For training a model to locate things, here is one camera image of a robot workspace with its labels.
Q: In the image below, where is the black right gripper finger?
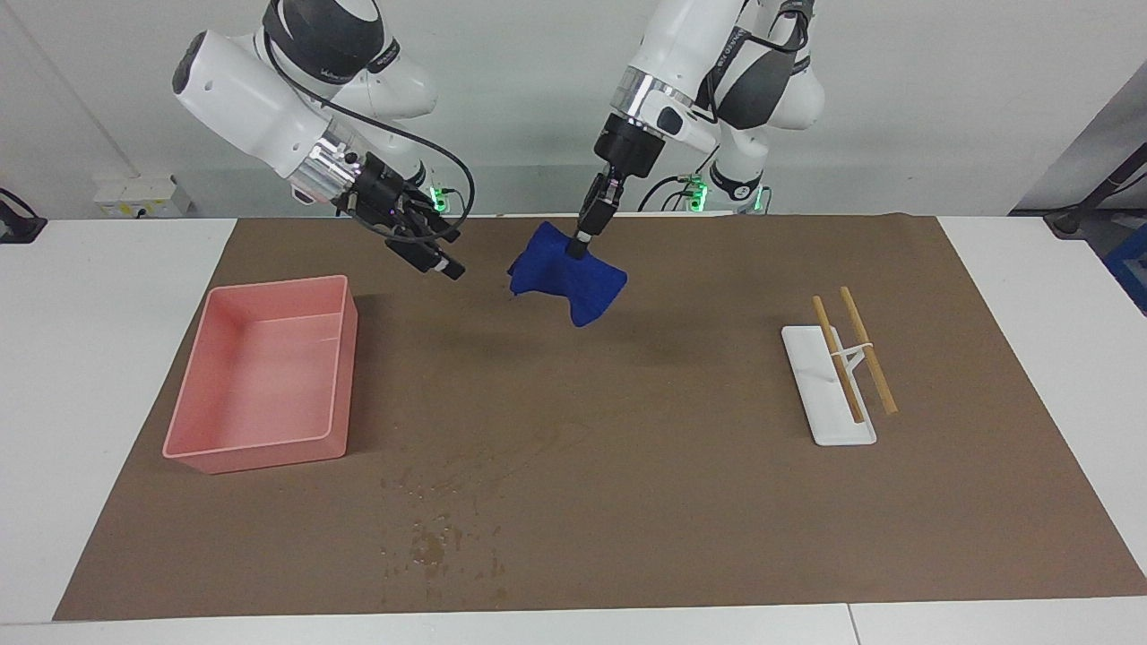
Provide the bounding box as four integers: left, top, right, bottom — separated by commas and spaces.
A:
405, 195, 463, 245
385, 231, 468, 282

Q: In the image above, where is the blue towel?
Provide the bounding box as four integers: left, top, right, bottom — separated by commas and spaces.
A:
507, 221, 629, 329

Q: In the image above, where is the white towel rack base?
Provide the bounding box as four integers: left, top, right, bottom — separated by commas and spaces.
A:
780, 324, 878, 447

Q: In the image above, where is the pink plastic bin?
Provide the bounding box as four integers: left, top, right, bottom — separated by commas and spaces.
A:
162, 274, 359, 475

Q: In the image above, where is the brown table mat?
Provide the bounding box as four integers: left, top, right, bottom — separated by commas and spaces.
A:
52, 213, 1147, 622

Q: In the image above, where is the short wooden rack rod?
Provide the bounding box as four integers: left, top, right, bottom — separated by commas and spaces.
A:
811, 296, 867, 426

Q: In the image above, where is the long wooden rack rod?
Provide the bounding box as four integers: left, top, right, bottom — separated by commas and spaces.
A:
839, 286, 899, 416

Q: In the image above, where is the black clamp on table edge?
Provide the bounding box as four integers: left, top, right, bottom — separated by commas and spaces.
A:
0, 187, 48, 245

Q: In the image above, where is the black stand with pole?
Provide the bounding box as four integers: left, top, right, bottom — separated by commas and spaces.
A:
1010, 142, 1147, 240

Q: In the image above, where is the blue crate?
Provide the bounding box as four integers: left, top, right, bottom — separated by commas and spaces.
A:
1103, 224, 1147, 317

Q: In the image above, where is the black base power cable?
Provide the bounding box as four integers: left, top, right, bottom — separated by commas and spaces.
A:
637, 148, 720, 214

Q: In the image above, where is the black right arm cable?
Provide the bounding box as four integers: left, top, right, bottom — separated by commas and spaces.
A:
263, 31, 477, 245

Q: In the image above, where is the white wall socket box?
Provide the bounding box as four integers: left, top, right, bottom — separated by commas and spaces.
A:
93, 174, 192, 219

